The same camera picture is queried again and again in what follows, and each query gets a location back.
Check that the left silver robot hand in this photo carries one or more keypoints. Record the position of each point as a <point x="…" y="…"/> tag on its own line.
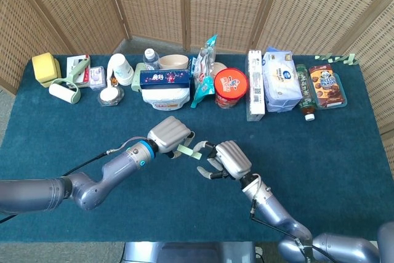
<point x="167" y="133"/>

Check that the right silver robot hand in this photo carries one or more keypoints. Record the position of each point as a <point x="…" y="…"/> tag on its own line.
<point x="234" y="159"/>

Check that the pale green paper strip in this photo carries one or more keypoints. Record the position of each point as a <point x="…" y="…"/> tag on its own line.
<point x="184" y="149"/>

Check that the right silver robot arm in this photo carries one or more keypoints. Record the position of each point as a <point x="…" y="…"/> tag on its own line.
<point x="277" y="210"/>

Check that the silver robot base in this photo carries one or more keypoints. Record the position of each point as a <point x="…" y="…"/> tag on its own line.
<point x="184" y="253"/>

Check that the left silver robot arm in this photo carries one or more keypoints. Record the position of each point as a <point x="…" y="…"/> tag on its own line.
<point x="117" y="167"/>

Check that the white plastic tub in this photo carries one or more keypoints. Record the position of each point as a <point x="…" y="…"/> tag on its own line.
<point x="166" y="98"/>

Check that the teal table cloth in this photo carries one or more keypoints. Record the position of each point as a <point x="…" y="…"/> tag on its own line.
<point x="197" y="198"/>

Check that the blue toothpaste box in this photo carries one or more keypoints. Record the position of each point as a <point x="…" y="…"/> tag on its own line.
<point x="164" y="79"/>

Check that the teal clear snack bag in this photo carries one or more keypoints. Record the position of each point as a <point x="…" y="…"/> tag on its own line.
<point x="203" y="84"/>

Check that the pale green holder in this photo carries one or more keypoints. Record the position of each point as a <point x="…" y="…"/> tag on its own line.
<point x="137" y="78"/>

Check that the clear hexagonal jar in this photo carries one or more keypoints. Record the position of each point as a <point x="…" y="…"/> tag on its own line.
<point x="109" y="95"/>

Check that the long white barcode box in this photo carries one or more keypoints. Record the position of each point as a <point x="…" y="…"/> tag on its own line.
<point x="255" y="90"/>

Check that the beige bowl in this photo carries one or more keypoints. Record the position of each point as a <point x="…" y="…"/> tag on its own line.
<point x="174" y="61"/>

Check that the small blue pack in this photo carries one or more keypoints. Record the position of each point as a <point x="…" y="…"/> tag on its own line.
<point x="192" y="64"/>

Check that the red lidded noodle cup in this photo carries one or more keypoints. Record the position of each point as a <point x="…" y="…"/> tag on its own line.
<point x="231" y="84"/>

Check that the small amber item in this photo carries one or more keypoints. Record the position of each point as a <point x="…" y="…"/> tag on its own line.
<point x="113" y="81"/>

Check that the clear water bottle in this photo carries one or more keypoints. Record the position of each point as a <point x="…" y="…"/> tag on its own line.
<point x="151" y="58"/>

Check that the white paper cup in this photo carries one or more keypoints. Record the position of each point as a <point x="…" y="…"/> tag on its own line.
<point x="121" y="67"/>

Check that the beige round container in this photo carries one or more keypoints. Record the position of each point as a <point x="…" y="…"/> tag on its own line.
<point x="219" y="68"/>

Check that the white blue tissue pack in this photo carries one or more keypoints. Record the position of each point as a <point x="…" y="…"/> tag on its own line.
<point x="281" y="84"/>

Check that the small purple white pack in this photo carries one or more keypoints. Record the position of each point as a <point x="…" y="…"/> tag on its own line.
<point x="98" y="76"/>

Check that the green tea bottle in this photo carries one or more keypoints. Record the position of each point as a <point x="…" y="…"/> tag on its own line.
<point x="304" y="90"/>

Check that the teal clear tray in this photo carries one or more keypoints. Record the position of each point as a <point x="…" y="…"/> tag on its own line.
<point x="332" y="107"/>

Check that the green white lint roller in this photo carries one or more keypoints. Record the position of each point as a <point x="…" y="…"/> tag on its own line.
<point x="63" y="92"/>

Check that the white and red carton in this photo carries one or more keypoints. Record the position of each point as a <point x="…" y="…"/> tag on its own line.
<point x="74" y="63"/>

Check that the brown panda biscuit box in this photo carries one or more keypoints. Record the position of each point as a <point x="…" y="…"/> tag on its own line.
<point x="326" y="86"/>

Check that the pale yellow plastic box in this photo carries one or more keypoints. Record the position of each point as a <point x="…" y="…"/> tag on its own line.
<point x="58" y="70"/>

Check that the yellow sponge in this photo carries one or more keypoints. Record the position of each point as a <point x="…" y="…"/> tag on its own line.
<point x="43" y="66"/>

